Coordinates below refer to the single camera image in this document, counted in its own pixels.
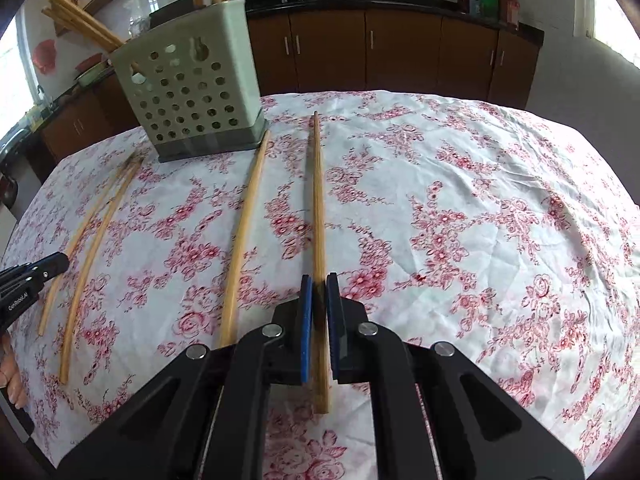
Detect green perforated chopstick holder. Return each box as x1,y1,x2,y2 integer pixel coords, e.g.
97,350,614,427
109,0,268,163

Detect black kitchen countertop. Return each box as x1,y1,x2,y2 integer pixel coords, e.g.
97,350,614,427
0,0,545,161

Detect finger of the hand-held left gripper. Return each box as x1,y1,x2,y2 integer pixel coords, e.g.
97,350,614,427
0,252,71,293

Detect green basin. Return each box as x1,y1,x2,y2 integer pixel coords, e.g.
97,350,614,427
75,66,113,88

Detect brown lower kitchen cabinets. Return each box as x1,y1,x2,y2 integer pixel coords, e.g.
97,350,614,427
40,7,543,161

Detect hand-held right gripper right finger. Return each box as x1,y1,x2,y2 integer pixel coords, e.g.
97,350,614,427
325,272,586,480

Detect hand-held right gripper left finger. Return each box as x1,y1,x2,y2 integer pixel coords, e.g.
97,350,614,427
57,275,315,480

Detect dark brown cutting board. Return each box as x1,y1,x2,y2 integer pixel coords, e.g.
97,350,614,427
149,2,201,28

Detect person's left hand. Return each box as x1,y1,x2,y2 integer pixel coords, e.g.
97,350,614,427
0,335,29,409

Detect white red floral tablecloth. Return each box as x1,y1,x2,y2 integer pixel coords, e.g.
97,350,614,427
0,91,640,480

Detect large kitchen window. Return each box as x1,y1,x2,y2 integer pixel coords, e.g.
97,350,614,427
582,0,640,68

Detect red hanging plastic bag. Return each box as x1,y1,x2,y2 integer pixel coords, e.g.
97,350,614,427
32,39,57,76

